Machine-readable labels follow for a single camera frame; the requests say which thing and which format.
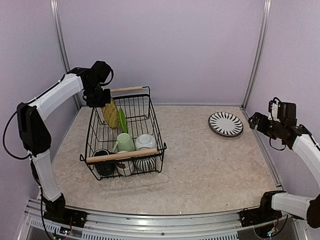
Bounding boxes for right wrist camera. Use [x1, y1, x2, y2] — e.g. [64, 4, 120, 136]
[268, 97, 281, 122]

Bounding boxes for black white striped plate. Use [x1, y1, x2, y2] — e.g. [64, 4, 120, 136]
[208, 111, 244, 130]

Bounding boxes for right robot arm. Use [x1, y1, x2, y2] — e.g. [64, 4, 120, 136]
[248, 97, 320, 229]

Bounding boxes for right aluminium corner post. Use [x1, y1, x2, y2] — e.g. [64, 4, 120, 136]
[242, 0, 272, 110]

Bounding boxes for yellow patterned plate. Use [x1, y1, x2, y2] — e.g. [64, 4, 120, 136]
[101, 98, 119, 130]

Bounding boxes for white brown cup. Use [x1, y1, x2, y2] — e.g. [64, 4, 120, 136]
[115, 160, 135, 176]

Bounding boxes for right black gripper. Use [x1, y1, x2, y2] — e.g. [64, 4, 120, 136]
[248, 112, 285, 140]

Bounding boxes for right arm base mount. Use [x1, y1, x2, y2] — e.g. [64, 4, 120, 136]
[239, 190, 284, 227]

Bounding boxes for grey reindeer plate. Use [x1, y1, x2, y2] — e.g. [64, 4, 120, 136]
[209, 125, 244, 138]

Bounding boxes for white ceramic bowl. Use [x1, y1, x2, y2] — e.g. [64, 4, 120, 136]
[134, 134, 157, 150]

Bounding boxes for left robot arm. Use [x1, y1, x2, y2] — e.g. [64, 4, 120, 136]
[13, 60, 114, 227]

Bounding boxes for dark green mug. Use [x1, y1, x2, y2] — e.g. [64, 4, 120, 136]
[93, 149, 115, 177]

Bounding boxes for light green mug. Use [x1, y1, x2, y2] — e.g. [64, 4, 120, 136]
[112, 133, 136, 153]

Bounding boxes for black white striped bowl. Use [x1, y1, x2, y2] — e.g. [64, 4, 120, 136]
[135, 157, 157, 172]

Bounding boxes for bright green plate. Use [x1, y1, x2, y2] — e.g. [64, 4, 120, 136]
[118, 108, 128, 133]

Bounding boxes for aluminium front rail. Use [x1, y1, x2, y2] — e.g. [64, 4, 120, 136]
[15, 201, 310, 240]

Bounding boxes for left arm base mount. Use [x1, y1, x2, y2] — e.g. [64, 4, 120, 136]
[41, 194, 88, 228]

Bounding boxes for black wire dish rack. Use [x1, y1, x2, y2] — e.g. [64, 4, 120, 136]
[79, 86, 167, 181]

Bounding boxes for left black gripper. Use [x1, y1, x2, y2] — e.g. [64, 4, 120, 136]
[86, 81, 111, 108]

